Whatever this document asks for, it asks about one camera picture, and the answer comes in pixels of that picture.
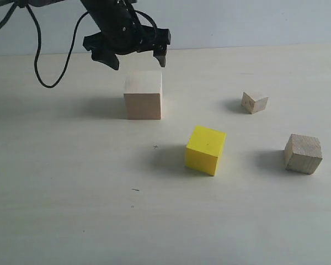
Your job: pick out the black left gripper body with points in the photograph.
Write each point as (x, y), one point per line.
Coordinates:
(125, 35)

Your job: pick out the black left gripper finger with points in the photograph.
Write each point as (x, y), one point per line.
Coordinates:
(106, 57)
(160, 53)

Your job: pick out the large light wooden cube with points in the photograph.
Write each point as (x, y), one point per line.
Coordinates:
(143, 95)

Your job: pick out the yellow cube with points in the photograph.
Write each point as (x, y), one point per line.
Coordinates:
(204, 149)

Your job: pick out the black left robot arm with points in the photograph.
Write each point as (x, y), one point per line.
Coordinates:
(114, 9)

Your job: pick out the small wooden cube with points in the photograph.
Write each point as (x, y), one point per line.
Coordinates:
(253, 102)

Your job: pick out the medium wooden cube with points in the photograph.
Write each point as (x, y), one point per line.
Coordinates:
(302, 154)

